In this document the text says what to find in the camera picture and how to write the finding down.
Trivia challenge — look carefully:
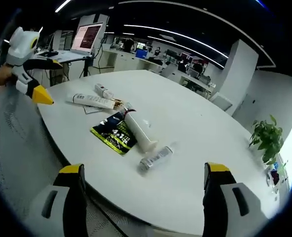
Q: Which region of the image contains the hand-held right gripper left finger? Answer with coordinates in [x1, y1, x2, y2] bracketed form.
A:
[24, 163, 87, 237]

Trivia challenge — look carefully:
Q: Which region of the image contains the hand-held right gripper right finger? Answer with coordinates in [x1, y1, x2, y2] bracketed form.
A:
[202, 162, 270, 237]

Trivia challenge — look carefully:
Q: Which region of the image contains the white skincare tube gold cap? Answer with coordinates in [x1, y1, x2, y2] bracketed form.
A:
[66, 93, 125, 111]

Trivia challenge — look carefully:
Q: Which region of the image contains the small white skincare bottle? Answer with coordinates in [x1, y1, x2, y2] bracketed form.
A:
[94, 83, 115, 99]

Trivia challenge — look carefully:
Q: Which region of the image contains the silver skincare bottle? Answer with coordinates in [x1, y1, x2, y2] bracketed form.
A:
[138, 146, 174, 174]

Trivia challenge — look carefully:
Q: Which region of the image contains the black skincare sachet packet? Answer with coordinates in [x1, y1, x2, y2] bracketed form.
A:
[90, 112, 138, 156]

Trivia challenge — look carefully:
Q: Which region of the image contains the tall white skincare pump bottle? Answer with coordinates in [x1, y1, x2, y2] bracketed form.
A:
[120, 108, 159, 152]

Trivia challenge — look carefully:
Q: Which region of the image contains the blue storage box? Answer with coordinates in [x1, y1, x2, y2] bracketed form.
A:
[135, 48, 149, 59]

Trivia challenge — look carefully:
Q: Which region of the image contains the person's left hand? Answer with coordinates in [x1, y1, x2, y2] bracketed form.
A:
[0, 63, 19, 93]

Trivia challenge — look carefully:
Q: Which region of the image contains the grey standing desk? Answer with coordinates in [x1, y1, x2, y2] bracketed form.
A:
[31, 49, 95, 79]

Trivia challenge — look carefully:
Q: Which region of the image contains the computer monitor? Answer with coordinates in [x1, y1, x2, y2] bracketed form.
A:
[70, 22, 104, 55]

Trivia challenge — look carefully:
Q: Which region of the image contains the small grey flat sachet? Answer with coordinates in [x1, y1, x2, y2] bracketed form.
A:
[83, 105, 105, 115]

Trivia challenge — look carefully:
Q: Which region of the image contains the grey mesh chair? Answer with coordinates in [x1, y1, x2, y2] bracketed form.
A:
[0, 81, 71, 225]

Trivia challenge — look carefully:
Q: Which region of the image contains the green potted plant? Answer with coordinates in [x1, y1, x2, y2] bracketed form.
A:
[249, 114, 285, 165]

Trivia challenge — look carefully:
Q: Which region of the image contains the white low cabinet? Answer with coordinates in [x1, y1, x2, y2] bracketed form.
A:
[209, 93, 233, 112]

